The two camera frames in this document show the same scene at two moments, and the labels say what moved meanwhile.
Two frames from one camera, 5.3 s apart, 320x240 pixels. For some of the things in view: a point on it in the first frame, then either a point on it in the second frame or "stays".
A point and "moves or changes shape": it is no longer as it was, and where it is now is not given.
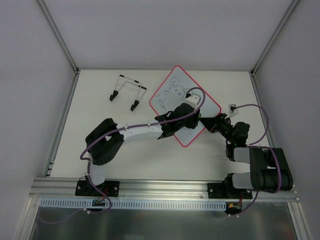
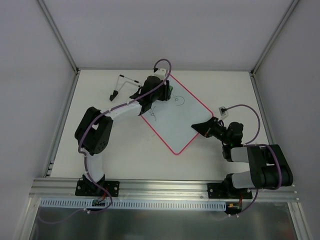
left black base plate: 85,188 stays
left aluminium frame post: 59,37 stays
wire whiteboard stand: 121,81 stays
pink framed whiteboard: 171,94 moves or changes shape
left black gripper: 189,116 → 164,90
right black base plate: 222,190 stays
